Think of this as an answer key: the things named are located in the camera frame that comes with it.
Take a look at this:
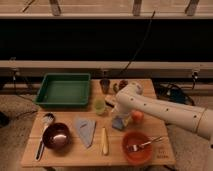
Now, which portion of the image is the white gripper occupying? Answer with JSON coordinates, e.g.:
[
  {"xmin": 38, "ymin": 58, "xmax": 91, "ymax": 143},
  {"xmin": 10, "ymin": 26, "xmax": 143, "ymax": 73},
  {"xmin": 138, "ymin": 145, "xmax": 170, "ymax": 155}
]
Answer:
[{"xmin": 112, "ymin": 107, "xmax": 131, "ymax": 127}]

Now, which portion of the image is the blue sponge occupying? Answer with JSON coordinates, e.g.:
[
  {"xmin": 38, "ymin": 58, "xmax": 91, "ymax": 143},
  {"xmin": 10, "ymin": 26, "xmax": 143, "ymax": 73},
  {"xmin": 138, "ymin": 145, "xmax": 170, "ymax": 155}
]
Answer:
[{"xmin": 112, "ymin": 117, "xmax": 125, "ymax": 131}]

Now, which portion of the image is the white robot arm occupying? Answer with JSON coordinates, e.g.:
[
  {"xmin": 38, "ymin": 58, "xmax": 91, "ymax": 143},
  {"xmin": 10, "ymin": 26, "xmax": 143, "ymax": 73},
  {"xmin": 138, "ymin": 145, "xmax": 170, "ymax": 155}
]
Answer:
[{"xmin": 115, "ymin": 82, "xmax": 213, "ymax": 145}]

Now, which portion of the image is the green plastic tray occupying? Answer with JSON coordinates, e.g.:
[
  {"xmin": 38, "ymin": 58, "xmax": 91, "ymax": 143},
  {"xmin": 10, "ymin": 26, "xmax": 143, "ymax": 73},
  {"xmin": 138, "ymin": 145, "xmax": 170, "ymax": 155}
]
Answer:
[{"xmin": 35, "ymin": 73, "xmax": 91, "ymax": 108}]

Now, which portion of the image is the orange fruit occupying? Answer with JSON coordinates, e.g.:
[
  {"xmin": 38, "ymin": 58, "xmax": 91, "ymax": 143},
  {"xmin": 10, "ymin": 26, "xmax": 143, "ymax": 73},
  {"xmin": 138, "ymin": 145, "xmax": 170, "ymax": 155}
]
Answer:
[{"xmin": 132, "ymin": 111, "xmax": 144, "ymax": 123}]

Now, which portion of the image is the silver fork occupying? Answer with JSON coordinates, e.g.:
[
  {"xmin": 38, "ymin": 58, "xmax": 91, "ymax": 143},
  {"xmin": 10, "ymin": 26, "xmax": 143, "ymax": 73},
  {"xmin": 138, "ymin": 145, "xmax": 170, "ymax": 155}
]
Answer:
[{"xmin": 126, "ymin": 136, "xmax": 163, "ymax": 152}]

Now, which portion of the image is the small green cup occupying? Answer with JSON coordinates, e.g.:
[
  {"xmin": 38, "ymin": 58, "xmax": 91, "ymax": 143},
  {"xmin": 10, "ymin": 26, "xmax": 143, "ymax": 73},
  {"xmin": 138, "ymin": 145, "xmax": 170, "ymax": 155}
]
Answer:
[{"xmin": 94, "ymin": 99, "xmax": 106, "ymax": 115}]

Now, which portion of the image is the green dish with grapes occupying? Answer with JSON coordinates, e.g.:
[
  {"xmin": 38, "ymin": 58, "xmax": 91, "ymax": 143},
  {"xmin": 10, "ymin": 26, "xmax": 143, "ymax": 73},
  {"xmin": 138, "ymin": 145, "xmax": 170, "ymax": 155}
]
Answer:
[{"xmin": 113, "ymin": 80, "xmax": 128, "ymax": 93}]

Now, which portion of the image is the wooden folding table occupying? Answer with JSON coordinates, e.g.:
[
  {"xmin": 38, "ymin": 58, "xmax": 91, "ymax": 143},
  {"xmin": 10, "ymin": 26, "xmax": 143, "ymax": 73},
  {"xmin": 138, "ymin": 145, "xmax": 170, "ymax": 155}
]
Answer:
[{"xmin": 21, "ymin": 80, "xmax": 175, "ymax": 167}]

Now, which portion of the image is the grey folded cloth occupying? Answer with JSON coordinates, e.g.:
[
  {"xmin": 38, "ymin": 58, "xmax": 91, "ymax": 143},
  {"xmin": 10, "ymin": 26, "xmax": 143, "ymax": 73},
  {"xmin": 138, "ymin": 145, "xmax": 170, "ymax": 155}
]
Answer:
[{"xmin": 74, "ymin": 117, "xmax": 96, "ymax": 148}]

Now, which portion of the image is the dark metal cup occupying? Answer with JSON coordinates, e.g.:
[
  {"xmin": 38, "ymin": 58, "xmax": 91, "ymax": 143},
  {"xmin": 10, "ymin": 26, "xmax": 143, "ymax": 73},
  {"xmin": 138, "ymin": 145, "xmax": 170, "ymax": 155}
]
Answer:
[{"xmin": 100, "ymin": 78, "xmax": 110, "ymax": 94}]

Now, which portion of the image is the orange bowl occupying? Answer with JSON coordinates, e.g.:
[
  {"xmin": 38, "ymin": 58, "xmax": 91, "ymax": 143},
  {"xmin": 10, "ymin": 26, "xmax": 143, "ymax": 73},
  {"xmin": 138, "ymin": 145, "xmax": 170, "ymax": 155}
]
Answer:
[{"xmin": 122, "ymin": 131, "xmax": 152, "ymax": 166}]

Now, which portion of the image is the dark red bowl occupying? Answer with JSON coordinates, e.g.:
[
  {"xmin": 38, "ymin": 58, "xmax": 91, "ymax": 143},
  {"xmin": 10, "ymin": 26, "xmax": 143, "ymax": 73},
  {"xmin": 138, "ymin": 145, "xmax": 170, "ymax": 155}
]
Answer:
[{"xmin": 42, "ymin": 123, "xmax": 71, "ymax": 150}]

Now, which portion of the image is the black cable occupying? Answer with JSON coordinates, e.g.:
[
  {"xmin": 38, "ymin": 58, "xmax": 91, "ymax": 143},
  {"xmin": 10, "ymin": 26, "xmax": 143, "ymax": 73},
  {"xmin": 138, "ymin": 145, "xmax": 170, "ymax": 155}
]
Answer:
[{"xmin": 120, "ymin": 10, "xmax": 157, "ymax": 75}]

